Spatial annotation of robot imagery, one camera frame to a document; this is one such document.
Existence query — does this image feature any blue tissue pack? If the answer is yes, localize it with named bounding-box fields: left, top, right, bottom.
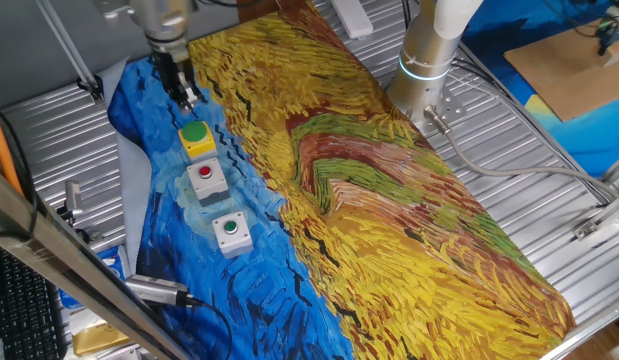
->
left=58, top=244, right=128, bottom=309

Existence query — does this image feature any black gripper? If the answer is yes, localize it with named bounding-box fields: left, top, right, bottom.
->
left=151, top=48, right=202, bottom=113

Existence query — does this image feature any small wooden block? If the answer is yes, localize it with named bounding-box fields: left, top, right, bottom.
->
left=603, top=39, right=619, bottom=69

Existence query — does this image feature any yellow box green mushroom button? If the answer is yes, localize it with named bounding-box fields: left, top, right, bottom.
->
left=177, top=119, right=219, bottom=162

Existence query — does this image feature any grey box red button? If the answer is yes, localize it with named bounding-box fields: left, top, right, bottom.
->
left=185, top=156, right=231, bottom=207

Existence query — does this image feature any grey metal pole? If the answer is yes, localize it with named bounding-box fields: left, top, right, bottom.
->
left=34, top=0, right=104, bottom=104

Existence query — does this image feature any aluminium frame bar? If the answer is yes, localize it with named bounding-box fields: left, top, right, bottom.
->
left=0, top=149, right=190, bottom=360

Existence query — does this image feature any white power strip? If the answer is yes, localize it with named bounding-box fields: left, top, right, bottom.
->
left=328, top=0, right=374, bottom=40

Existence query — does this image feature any aluminium frame rail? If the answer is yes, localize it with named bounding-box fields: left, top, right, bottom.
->
left=591, top=149, right=619, bottom=231

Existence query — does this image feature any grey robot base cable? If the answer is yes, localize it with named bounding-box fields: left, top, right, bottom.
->
left=422, top=104, right=619, bottom=199

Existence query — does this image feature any gold tissue box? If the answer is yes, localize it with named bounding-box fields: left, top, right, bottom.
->
left=71, top=319, right=133, bottom=357

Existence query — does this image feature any metal corner bracket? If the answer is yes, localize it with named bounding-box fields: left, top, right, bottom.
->
left=572, top=218, right=603, bottom=242

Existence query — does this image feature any small silver camera on clamp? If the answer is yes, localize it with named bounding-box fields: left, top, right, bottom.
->
left=56, top=179, right=93, bottom=241

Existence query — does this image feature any orange cable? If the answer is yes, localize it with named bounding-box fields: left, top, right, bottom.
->
left=0, top=102, right=23, bottom=196

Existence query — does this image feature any brown cardboard board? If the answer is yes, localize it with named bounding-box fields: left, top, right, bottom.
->
left=503, top=19, right=619, bottom=123

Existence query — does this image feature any black camera cable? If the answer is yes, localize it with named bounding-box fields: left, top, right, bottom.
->
left=188, top=297, right=234, bottom=360

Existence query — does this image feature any grey box green button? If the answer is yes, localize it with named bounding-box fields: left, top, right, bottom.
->
left=211, top=210, right=255, bottom=260

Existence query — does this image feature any silver camera on frame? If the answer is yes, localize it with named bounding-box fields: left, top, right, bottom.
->
left=123, top=273, right=200, bottom=308

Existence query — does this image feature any painted wheatfield tablecloth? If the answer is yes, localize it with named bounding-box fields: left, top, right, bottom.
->
left=96, top=0, right=578, bottom=360

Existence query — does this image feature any black keyboard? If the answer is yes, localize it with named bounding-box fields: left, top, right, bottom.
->
left=0, top=242, right=68, bottom=360

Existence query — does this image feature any blue painted cloth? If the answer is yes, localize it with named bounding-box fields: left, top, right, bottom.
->
left=461, top=0, right=619, bottom=179

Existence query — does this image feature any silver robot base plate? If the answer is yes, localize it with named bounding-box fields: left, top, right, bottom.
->
left=413, top=89, right=468, bottom=137

